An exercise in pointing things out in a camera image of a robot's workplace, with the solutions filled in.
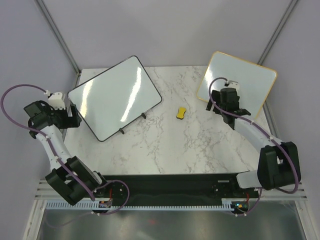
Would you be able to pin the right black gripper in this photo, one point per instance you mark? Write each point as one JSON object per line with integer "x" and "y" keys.
{"x": 216, "y": 95}

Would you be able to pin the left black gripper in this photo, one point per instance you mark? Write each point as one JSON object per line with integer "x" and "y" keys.
{"x": 73, "y": 116}

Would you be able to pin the yellow black eraser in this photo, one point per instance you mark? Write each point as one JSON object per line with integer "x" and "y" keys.
{"x": 181, "y": 113}

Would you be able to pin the black-framed whiteboard with writing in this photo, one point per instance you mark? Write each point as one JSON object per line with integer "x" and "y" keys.
{"x": 115, "y": 98}

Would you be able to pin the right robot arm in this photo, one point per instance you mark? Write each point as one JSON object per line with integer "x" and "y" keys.
{"x": 278, "y": 161}

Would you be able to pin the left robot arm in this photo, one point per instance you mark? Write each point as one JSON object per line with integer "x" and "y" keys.
{"x": 68, "y": 176}

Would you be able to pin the black whiteboard stand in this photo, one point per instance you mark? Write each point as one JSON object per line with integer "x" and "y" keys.
{"x": 143, "y": 115}

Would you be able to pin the orange-framed whiteboard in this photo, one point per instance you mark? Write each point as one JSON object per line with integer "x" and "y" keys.
{"x": 254, "y": 81}

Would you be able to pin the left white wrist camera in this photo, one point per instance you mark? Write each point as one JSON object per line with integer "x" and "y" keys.
{"x": 55, "y": 100}

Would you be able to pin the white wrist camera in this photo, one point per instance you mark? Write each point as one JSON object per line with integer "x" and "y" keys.
{"x": 232, "y": 84}
{"x": 55, "y": 100}

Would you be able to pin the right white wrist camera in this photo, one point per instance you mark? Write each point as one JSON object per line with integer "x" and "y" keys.
{"x": 232, "y": 84}

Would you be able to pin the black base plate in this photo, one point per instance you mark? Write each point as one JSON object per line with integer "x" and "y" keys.
{"x": 138, "y": 189}

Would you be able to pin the aluminium frame rail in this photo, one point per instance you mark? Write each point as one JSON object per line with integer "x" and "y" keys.
{"x": 46, "y": 192}

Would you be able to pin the white slotted cable duct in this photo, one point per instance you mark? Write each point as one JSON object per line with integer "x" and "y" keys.
{"x": 99, "y": 206}

